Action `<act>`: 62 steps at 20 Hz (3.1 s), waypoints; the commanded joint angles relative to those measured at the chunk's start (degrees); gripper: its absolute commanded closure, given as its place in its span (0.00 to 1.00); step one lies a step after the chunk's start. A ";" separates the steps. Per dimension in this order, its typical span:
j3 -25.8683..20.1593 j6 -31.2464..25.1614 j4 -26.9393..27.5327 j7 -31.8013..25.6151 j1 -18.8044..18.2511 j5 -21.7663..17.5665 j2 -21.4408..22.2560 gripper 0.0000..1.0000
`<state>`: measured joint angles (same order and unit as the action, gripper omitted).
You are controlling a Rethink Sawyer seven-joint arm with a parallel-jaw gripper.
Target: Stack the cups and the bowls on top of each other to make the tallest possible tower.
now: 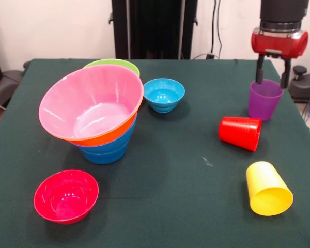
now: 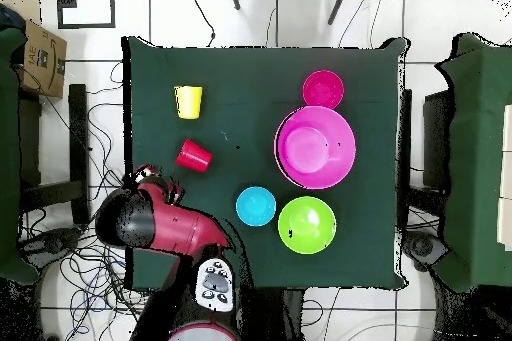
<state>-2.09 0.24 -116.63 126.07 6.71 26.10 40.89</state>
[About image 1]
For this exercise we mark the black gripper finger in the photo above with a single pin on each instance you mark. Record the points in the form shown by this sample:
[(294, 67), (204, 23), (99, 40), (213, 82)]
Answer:
[(260, 69), (286, 75)]

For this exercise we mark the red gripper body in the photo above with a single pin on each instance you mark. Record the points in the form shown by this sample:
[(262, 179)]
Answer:
[(279, 45)]

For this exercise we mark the purple cup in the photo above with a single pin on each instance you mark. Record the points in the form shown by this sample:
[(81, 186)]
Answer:
[(263, 107)]

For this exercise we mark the red cup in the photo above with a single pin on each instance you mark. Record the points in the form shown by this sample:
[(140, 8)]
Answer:
[(239, 133)]

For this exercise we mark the large blue bowl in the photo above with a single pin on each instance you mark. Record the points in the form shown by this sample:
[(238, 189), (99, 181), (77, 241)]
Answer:
[(121, 140)]

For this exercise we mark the large orange bowl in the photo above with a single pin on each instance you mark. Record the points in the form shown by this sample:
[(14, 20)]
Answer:
[(106, 137)]

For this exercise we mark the large pink bowl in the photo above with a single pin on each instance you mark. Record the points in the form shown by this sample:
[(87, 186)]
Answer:
[(87, 103)]

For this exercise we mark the small light blue bowl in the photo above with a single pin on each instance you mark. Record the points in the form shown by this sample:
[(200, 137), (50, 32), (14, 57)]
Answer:
[(165, 94)]

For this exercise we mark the yellow cup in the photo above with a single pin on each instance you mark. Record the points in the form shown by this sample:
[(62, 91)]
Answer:
[(268, 191)]

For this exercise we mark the dark green tablecloth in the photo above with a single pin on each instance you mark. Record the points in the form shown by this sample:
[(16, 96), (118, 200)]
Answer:
[(170, 155)]

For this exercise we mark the green bowl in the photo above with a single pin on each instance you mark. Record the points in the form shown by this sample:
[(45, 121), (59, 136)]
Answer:
[(129, 65)]

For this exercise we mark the ribbed blue bowl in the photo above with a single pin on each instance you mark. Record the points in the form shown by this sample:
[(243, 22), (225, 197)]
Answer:
[(103, 158)]

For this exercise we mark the small crimson bowl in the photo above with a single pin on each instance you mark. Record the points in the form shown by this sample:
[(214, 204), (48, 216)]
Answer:
[(65, 197)]

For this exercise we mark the black pedestal leg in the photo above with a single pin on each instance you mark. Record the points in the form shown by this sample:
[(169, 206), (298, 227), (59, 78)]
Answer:
[(304, 85), (5, 85)]

